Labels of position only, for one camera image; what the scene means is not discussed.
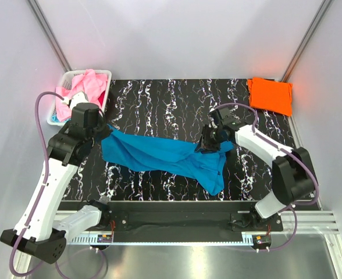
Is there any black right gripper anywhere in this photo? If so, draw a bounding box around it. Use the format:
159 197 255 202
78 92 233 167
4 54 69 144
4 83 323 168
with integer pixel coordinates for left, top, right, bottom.
194 124 224 155

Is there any slotted white cable duct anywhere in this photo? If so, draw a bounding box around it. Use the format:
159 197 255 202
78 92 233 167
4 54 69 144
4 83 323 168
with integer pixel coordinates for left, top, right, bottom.
67 231 269 246

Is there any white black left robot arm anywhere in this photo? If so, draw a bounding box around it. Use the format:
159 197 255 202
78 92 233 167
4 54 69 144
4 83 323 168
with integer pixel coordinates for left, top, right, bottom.
0 102 111 264

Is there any pink t-shirt in basket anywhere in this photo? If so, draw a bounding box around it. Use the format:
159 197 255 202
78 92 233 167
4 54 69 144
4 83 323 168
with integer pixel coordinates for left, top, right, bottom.
55 69 112 106

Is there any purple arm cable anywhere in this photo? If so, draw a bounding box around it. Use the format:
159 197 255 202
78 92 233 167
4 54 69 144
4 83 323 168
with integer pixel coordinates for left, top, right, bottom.
9 91 109 279
214 102 319 252

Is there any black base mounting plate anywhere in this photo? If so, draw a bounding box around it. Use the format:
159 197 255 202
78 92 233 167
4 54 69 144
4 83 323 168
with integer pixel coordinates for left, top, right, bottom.
77 200 284 244

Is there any blue t-shirt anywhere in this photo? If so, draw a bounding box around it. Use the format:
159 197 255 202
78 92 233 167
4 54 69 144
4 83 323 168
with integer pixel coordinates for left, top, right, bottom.
101 127 234 195

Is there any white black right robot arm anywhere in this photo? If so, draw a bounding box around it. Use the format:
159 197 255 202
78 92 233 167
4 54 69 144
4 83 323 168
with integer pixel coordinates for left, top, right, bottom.
195 104 319 231

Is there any red t-shirt in basket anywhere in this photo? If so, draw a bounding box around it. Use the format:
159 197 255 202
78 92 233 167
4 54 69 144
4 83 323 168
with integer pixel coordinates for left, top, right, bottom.
98 91 108 112

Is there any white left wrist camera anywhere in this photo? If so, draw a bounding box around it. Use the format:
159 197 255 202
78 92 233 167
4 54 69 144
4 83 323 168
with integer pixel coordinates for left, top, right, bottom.
61 91 88 109

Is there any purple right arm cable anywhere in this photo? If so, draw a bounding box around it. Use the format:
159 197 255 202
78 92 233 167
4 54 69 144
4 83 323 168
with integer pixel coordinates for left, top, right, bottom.
214 102 319 252

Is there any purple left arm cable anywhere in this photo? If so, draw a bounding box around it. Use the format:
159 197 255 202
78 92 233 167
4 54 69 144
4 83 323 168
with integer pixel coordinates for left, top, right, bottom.
9 91 109 279

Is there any light blue cloth in basket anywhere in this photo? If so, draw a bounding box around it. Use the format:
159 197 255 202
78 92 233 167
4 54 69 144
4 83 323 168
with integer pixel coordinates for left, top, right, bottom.
51 115 69 123

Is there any folded orange t-shirt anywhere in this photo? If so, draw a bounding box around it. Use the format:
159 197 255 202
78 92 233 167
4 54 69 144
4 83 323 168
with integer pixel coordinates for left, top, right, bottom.
247 77 293 117

